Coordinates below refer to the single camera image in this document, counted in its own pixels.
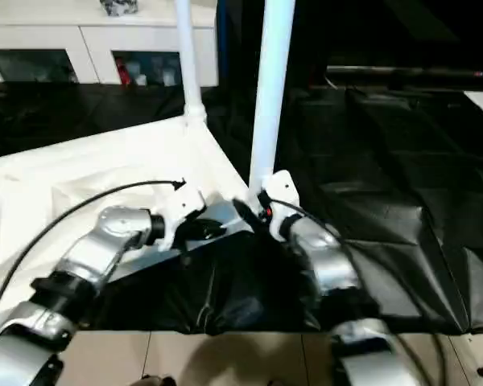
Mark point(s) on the red bottle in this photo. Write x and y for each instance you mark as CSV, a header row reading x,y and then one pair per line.
x,y
122,74

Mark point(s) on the black low shelf board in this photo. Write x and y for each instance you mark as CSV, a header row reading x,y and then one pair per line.
x,y
410,74

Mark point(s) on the white plastic table top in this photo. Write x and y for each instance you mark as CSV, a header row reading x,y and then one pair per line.
x,y
80,185

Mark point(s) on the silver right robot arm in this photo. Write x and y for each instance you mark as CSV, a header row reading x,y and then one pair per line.
x,y
330,273

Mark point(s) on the black plastic mat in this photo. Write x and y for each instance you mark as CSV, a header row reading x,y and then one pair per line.
x,y
402,185

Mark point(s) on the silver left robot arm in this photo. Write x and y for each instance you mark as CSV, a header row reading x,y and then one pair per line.
x,y
80,265

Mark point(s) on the grey crumpled object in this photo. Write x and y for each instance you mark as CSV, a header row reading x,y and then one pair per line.
x,y
119,6

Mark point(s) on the white plastic table leg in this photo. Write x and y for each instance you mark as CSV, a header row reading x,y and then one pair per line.
x,y
189,56
270,88

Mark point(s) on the white sideboard cabinet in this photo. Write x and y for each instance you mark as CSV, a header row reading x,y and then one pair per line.
x,y
88,40

